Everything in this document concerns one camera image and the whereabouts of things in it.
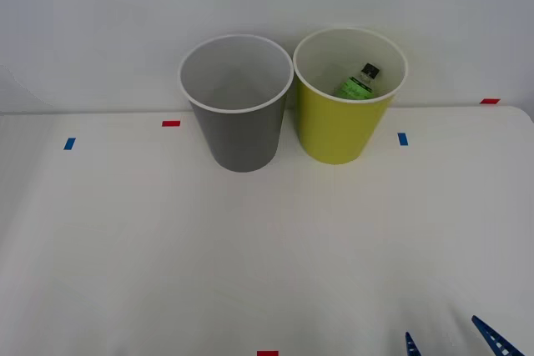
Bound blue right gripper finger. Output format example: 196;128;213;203
404;331;421;356
471;315;525;356

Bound yellow-green plastic waste bin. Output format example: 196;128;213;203
292;27;409;166

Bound green label plastic bottle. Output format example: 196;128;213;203
333;62;381;101

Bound grey plastic waste bin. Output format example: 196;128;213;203
179;33;295;173

